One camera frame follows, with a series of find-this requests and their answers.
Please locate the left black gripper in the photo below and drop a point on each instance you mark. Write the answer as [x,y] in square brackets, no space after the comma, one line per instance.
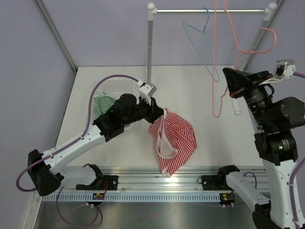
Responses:
[155,112]

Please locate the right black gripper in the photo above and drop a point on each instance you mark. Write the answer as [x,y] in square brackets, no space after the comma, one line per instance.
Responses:
[237,81]

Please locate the pink wire hanger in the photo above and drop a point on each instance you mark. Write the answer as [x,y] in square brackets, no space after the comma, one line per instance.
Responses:
[242,52]

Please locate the red striped tank top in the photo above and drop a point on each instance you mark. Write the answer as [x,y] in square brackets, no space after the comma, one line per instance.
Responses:
[175,141]

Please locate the green striped tank top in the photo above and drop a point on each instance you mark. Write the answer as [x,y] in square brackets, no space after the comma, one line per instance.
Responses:
[102,102]

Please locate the blue wire hanger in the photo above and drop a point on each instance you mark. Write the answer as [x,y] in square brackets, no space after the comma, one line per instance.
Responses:
[202,35]

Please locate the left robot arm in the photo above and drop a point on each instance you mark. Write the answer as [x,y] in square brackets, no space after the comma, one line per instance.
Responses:
[48,170]

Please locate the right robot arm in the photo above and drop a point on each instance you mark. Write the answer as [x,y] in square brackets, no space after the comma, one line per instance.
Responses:
[276,147]

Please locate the silver clothes rack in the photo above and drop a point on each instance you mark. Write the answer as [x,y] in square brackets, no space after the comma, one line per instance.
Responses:
[268,12]

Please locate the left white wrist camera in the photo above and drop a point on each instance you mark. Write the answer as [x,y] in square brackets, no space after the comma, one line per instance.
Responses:
[146,91]

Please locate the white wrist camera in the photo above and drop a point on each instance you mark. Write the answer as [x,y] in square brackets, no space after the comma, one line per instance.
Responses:
[284,70]
[146,91]

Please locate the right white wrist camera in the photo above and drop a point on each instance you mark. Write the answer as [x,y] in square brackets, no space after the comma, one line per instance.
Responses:
[284,70]

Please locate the aluminium mounting rail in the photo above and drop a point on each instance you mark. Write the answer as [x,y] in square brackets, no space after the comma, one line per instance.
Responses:
[142,178]

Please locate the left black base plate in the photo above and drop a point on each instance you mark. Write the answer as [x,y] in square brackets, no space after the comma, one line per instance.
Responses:
[107,182]

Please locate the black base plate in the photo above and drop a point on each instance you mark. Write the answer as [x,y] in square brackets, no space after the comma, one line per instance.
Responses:
[107,182]
[210,183]

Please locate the white slotted cable duct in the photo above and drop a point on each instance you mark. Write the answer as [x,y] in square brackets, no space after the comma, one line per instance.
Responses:
[134,197]

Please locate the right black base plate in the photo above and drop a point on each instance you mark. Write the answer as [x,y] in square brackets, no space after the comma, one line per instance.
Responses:
[210,183]

